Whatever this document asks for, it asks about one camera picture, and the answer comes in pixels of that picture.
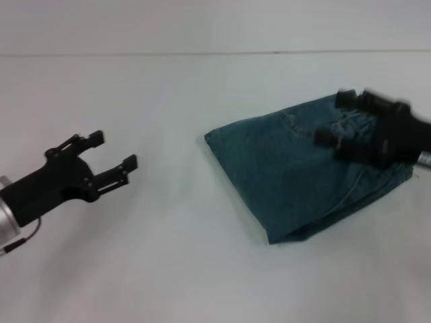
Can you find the blue denim shorts with embroidery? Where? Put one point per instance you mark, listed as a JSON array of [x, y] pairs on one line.
[[286, 175]]

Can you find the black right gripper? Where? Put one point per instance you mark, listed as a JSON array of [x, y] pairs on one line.
[[400, 134]]

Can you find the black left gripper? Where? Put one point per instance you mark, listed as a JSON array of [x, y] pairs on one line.
[[50, 185]]

